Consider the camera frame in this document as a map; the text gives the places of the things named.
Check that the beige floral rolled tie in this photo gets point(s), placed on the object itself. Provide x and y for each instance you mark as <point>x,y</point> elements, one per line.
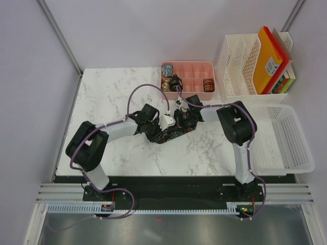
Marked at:
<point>165,84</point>

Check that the orange folder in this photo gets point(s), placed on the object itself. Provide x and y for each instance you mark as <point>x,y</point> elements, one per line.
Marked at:
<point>268,61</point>

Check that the green book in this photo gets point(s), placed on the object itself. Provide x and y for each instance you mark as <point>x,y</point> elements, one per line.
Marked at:
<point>282,85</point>

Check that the dark floral patterned tie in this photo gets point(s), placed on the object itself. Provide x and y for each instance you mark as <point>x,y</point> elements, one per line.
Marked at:
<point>172,133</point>

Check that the grey rolled tie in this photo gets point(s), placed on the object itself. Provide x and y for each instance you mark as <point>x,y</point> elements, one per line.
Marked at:
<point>167,70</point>

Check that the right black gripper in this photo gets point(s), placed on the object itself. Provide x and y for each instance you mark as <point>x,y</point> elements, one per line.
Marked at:
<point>179,124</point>

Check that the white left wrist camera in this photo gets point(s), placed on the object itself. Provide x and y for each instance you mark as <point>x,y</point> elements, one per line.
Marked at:
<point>166,121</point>

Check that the black rolled tie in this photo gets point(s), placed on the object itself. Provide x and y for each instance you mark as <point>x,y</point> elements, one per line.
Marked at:
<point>175,83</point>

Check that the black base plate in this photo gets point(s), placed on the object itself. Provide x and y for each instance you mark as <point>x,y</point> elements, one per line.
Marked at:
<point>172,192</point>

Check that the white slotted cable duct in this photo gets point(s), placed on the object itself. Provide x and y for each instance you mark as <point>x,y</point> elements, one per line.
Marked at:
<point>101,209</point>

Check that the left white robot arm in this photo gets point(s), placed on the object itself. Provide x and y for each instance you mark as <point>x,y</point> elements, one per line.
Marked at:
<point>86,148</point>

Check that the pink compartment organizer box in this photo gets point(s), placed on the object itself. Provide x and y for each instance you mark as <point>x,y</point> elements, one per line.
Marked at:
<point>192,74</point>

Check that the red rolled tie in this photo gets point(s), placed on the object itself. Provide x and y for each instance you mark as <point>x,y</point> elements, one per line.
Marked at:
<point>208,85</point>

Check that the white perforated plastic basket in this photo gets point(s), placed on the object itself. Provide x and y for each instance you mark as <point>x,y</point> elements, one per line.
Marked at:
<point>279,147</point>

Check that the red folder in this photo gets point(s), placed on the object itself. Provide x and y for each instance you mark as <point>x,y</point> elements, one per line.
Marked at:
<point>277,72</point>

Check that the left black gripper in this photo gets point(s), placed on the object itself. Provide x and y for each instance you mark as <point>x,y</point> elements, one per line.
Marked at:
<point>159,134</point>

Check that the white file organizer rack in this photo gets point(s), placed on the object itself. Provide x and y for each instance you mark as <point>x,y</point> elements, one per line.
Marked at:
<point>235,69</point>

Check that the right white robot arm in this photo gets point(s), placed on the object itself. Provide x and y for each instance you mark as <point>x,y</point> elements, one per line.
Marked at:
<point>238,127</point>

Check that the brown cardboard folder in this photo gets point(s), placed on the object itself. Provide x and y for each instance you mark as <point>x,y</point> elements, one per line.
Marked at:
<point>285,41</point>

